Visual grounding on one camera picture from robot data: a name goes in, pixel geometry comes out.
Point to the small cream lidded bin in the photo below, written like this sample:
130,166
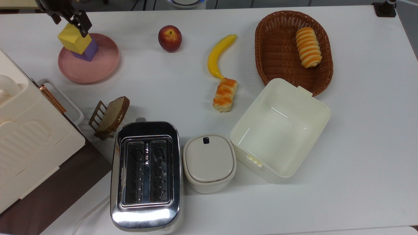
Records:
209,161

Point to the copper toast rack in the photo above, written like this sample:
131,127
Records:
95,117

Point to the pink plate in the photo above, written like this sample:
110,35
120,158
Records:
88,70

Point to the brown bread slice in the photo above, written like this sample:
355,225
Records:
112,114

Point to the striped orange bread roll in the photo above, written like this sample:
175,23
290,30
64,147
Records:
308,48

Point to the yellow cube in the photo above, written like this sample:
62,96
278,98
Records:
72,40

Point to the brown wicker basket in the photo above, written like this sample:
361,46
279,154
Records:
281,62

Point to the yellow banana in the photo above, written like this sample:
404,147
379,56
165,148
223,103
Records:
216,57

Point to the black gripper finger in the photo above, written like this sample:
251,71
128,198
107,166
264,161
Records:
55,18
81,23

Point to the orange glazed bread loaf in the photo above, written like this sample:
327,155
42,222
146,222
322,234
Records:
224,95

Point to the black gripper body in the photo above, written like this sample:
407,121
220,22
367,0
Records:
55,6

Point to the yellowish side table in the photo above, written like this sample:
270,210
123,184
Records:
16,3

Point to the silver two-slot toaster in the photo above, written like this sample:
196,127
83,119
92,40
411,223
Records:
147,215

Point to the open cream plastic container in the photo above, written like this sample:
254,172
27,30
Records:
281,137

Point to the purple cube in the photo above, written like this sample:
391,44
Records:
89,52

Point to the red apple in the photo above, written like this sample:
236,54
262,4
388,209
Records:
169,38

